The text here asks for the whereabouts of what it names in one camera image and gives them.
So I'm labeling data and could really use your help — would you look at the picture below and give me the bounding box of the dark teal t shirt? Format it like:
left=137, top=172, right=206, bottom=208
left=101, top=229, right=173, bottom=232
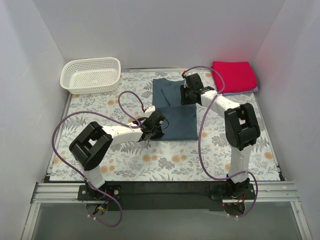
left=152, top=78, right=198, bottom=141

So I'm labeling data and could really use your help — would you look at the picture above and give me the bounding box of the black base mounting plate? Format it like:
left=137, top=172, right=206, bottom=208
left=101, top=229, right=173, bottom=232
left=77, top=181, right=256, bottom=211

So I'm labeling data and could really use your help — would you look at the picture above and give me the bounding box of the folded lavender t shirt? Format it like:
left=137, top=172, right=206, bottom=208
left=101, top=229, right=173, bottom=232
left=220, top=84, right=259, bottom=96

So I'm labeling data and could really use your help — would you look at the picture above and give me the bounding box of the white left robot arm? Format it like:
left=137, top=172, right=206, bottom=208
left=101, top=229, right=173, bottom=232
left=69, top=110, right=168, bottom=200

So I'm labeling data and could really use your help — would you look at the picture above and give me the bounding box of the white perforated plastic basket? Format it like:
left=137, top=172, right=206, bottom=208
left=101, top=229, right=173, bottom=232
left=59, top=57, right=121, bottom=95

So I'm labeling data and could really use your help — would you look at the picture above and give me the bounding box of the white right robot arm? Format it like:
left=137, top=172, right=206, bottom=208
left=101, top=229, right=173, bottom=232
left=180, top=72, right=261, bottom=197

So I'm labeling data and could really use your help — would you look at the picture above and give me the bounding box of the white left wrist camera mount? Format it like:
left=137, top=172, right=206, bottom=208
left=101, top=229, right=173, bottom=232
left=142, top=105, right=156, bottom=114

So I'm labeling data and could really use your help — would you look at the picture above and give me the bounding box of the folded red t shirt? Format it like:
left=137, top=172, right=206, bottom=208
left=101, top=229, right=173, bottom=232
left=211, top=61, right=258, bottom=92

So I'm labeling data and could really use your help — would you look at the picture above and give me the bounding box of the floral patterned table mat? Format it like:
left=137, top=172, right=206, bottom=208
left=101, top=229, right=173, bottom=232
left=49, top=70, right=281, bottom=182

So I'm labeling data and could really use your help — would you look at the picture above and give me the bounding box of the aluminium frame rail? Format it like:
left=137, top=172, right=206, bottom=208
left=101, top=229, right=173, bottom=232
left=22, top=181, right=312, bottom=240

